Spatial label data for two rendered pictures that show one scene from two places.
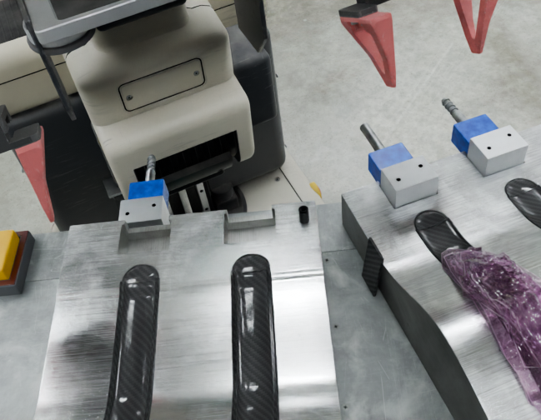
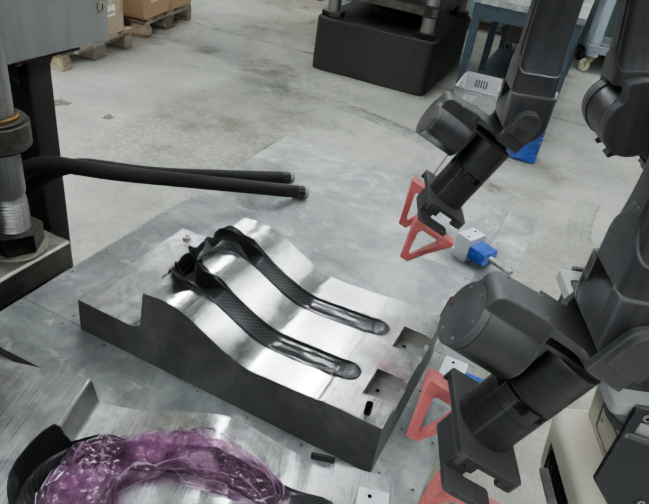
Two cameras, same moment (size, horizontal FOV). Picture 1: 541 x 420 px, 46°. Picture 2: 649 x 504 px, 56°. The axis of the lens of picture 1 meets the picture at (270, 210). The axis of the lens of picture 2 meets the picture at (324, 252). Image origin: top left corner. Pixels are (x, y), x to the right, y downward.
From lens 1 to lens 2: 76 cm
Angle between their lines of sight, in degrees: 75
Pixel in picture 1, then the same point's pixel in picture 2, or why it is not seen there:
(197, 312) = (337, 339)
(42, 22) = (572, 274)
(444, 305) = (242, 434)
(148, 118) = (588, 444)
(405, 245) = (315, 481)
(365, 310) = not seen: hidden behind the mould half
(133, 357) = (331, 313)
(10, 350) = not seen: hidden behind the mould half
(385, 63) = (418, 413)
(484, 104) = not seen: outside the picture
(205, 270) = (363, 352)
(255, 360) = (290, 350)
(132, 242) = (421, 349)
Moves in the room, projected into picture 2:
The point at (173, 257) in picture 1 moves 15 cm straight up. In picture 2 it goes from (383, 345) to (404, 260)
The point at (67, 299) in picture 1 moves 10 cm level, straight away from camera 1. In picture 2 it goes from (387, 301) to (445, 302)
